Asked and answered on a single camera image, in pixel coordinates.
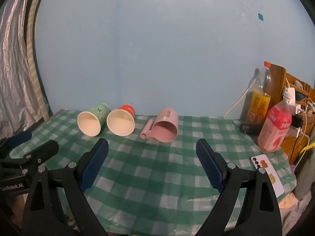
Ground silver grey curtain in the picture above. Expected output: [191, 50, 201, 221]
[0, 0, 51, 138]

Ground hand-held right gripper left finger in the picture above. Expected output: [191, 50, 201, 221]
[22, 138, 109, 236]

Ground wooden headboard shelf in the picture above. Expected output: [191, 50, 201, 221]
[269, 64, 315, 165]

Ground green checkered tablecloth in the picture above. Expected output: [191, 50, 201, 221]
[15, 109, 297, 236]

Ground black cylindrical object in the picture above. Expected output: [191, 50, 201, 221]
[239, 123, 263, 136]

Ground grey bedding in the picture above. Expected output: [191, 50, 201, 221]
[281, 128, 315, 229]

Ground white cable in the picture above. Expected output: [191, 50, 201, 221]
[223, 79, 259, 117]

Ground pink drink bottle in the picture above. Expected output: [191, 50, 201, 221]
[257, 91, 296, 153]

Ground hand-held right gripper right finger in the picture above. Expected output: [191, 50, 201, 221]
[195, 138, 283, 236]

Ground striped fabric band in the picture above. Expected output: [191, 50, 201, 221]
[25, 0, 51, 121]

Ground green paper cup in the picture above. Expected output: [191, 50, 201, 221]
[77, 103, 110, 137]

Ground red paper cup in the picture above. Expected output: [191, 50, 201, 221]
[106, 104, 135, 136]

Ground black power adapter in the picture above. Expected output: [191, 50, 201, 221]
[293, 113, 305, 128]

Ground orange drink bottle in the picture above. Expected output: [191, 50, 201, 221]
[246, 61, 274, 124]

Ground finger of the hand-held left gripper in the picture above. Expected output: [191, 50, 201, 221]
[0, 130, 33, 158]
[8, 140, 60, 176]

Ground pink plastic cup with handle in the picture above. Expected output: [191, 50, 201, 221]
[140, 107, 178, 143]

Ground white power adapter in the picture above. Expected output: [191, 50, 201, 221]
[283, 86, 302, 115]

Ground white smartphone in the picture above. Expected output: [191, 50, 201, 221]
[250, 154, 285, 198]

